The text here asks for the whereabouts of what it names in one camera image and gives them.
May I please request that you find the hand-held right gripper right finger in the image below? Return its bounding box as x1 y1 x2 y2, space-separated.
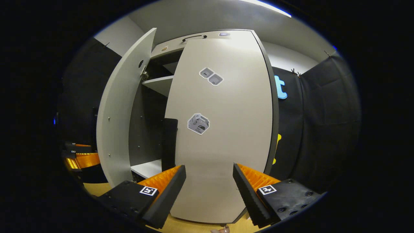
233 162 324 228

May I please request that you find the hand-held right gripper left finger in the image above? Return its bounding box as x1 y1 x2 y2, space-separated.
97 164 187 229

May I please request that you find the grey cabinet door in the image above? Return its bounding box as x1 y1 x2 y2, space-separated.
164 30 279 224
96 28 157 188

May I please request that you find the grey cabinet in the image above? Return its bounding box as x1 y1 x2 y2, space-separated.
129 29 280 182

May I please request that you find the white cabinet shelf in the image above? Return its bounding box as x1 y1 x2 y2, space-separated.
142 75 175 97

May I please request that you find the grey cabinet drawer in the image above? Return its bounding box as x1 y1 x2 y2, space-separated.
150 30 253 60

